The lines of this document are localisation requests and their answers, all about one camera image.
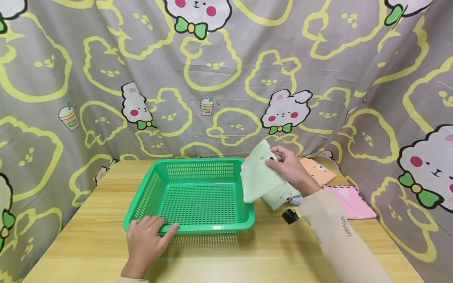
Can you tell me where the person's left forearm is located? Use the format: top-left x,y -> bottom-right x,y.
117,275 -> 150,283

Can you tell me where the green plastic basket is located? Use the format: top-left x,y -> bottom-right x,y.
122,157 -> 256,235

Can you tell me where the pink towel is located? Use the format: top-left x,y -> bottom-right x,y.
322,185 -> 378,220

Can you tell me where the light green cartoon towel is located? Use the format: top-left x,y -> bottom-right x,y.
240,140 -> 288,204
261,182 -> 302,211

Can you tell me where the orange cartoon towel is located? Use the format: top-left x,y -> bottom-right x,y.
299,157 -> 337,187

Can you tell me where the black wrist band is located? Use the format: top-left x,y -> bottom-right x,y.
282,208 -> 301,226

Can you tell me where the person's left hand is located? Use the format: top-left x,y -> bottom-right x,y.
121,215 -> 180,279

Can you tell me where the person's right hand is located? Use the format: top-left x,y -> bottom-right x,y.
264,146 -> 322,197

